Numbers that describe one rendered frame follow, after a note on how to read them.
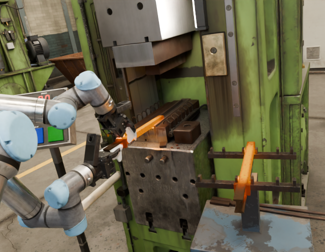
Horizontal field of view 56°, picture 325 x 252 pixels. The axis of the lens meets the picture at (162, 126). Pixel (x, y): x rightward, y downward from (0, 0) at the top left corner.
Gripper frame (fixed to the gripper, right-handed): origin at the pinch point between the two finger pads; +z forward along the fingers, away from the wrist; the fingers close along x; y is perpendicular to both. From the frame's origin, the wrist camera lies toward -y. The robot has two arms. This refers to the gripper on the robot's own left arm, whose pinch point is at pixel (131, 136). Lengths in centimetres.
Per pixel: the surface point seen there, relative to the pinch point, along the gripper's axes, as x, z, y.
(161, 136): 5.1, 13.2, -10.3
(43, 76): -426, 185, -269
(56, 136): -42.6, 0.5, 1.7
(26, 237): -135, 98, 33
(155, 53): 7.7, -18.3, -29.9
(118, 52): -9.5, -20.9, -29.4
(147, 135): -2.2, 12.8, -10.5
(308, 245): 67, 26, 22
